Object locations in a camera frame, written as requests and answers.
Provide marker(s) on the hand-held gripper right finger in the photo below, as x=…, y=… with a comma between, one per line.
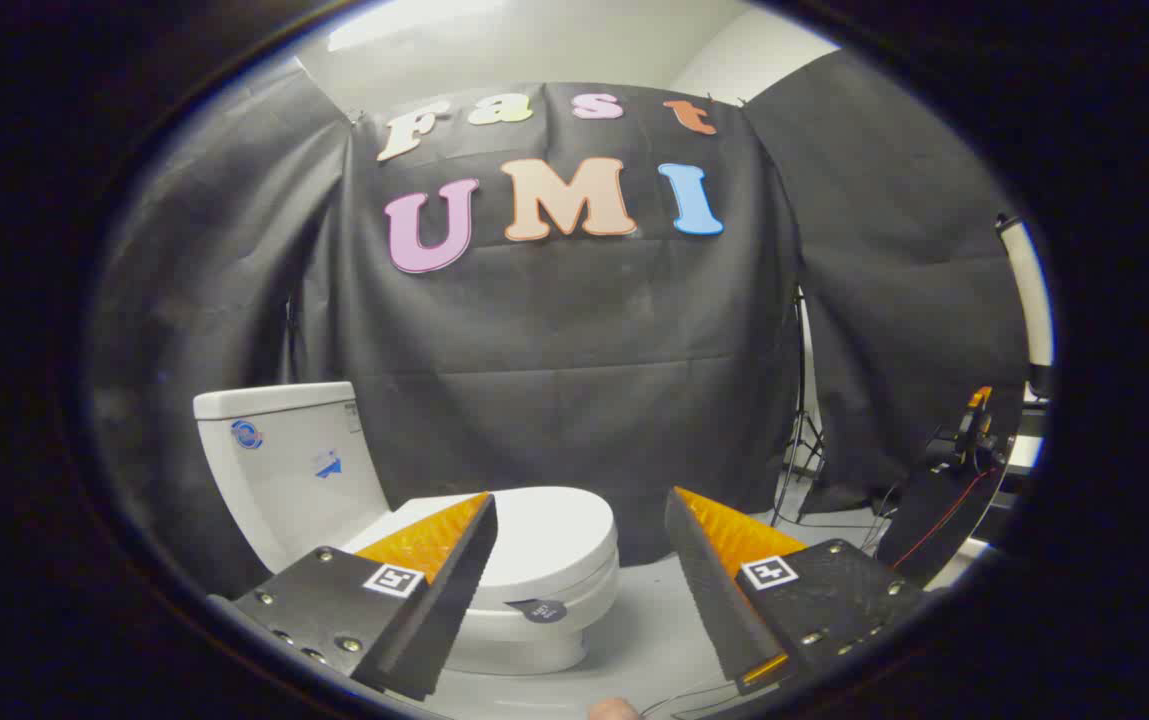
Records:
x=704, y=590

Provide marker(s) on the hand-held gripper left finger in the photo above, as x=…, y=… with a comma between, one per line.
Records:
x=454, y=580

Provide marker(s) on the white toilet lid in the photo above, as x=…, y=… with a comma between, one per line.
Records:
x=554, y=530

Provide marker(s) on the white toilet seat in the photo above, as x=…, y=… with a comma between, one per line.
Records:
x=589, y=592

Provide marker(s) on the white toilet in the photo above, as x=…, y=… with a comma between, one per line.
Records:
x=284, y=480

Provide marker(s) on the white toilet tank cover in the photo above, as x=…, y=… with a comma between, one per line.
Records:
x=269, y=400

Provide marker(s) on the black and orange gripper device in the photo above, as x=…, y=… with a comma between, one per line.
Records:
x=944, y=510

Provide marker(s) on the black backdrop cloth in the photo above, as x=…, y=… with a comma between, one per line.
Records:
x=584, y=350

